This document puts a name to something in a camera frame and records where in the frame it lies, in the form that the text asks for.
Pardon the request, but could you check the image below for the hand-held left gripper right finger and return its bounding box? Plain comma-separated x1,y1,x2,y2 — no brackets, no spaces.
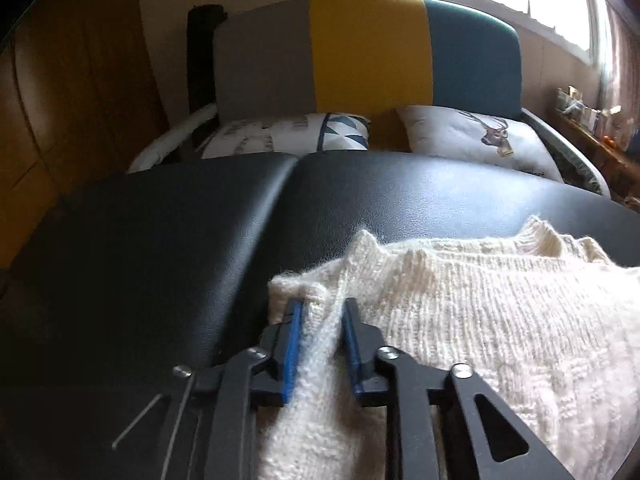
342,297,576,480

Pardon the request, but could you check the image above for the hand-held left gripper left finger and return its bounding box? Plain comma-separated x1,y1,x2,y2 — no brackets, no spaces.
112,298,305,480

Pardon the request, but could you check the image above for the cream knit sweater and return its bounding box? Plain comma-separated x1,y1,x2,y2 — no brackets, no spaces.
257,215,640,480

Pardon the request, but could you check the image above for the triangle print pillow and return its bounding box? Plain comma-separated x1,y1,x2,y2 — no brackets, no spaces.
200,112,372,160

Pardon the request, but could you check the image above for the deer print pillow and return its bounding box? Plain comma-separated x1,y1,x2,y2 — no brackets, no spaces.
394,105,567,184

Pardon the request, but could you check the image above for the grey yellow teal headboard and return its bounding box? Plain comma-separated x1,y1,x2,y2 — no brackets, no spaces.
213,0,524,122

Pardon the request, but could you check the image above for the cluttered wooden desk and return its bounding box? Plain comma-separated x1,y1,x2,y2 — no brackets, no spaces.
552,85,640,197

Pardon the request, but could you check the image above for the wooden wardrobe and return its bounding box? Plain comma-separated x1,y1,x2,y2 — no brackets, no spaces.
0,0,169,273

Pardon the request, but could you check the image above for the beige patterned curtain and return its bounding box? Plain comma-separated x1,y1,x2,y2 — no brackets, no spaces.
594,0,640,126

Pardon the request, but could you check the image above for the grey bed frame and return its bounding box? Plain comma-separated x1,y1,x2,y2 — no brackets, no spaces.
519,107,614,197

